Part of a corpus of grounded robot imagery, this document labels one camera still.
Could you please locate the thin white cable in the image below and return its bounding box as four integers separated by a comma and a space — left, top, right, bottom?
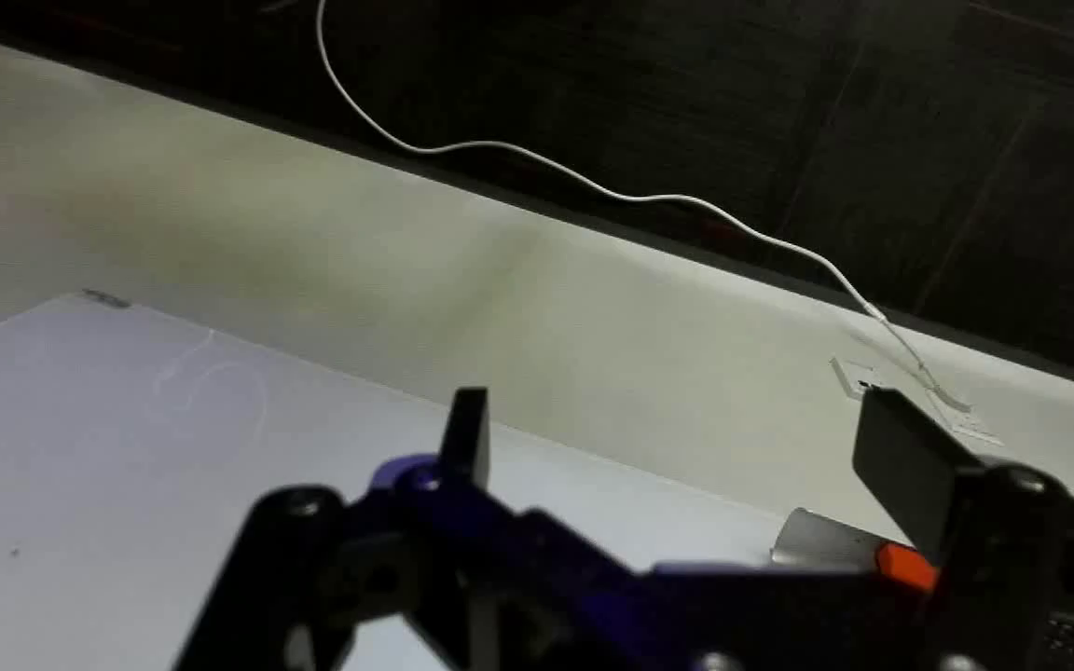
311, 0, 978, 419

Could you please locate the large white whiteboard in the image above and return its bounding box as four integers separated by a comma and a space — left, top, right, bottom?
0, 291, 803, 671

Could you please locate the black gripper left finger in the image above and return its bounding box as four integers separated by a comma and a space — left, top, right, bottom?
177, 388, 642, 671

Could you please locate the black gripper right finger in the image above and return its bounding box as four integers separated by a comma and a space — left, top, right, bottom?
849, 385, 1074, 671

